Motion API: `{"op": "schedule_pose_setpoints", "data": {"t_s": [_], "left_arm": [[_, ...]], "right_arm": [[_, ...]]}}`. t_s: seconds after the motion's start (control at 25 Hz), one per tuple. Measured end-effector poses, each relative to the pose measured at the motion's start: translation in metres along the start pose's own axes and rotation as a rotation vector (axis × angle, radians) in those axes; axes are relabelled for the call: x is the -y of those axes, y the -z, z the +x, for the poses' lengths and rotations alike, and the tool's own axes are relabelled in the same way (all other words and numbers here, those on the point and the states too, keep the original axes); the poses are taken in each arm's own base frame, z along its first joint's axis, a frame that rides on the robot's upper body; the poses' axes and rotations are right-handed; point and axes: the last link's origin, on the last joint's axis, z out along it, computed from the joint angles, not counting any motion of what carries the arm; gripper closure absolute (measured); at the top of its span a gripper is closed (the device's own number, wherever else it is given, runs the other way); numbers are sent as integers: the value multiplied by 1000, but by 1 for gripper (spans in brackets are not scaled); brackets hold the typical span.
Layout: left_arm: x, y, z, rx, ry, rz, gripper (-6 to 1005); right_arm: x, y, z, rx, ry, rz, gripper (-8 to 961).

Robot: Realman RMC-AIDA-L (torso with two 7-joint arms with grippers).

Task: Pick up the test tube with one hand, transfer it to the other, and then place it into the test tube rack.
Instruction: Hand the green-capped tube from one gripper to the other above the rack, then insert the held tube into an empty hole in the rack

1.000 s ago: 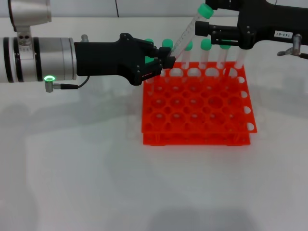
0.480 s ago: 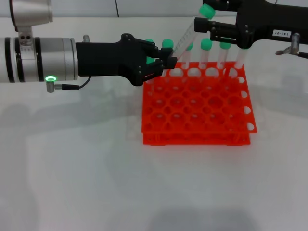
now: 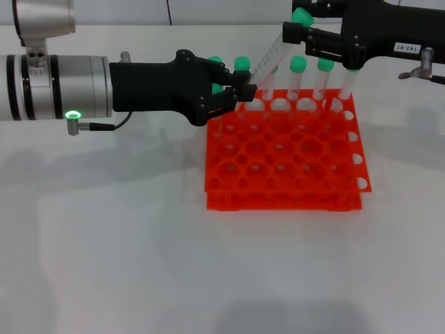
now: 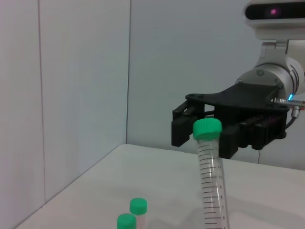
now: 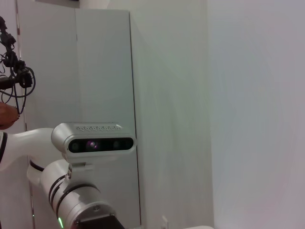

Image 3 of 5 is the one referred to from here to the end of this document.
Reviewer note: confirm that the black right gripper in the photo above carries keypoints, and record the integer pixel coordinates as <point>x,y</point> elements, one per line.
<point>375,31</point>

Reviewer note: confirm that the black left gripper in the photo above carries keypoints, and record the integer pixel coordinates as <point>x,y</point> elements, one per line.
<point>156,87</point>

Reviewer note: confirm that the green capped clear test tube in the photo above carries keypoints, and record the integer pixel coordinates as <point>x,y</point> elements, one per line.
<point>325,66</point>
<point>274,52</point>
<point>346,87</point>
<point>267,92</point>
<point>242,63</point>
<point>298,64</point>
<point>215,59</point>
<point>217,87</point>

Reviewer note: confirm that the orange test tube rack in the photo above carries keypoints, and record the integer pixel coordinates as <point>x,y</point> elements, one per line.
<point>285,203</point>

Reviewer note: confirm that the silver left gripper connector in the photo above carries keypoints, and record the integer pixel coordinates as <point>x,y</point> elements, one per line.
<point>124,57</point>

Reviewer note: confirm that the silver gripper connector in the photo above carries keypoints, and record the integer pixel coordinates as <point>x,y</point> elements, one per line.
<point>124,57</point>
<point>427,59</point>

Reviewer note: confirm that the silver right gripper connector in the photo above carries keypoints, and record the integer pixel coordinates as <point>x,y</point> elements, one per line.
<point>427,59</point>

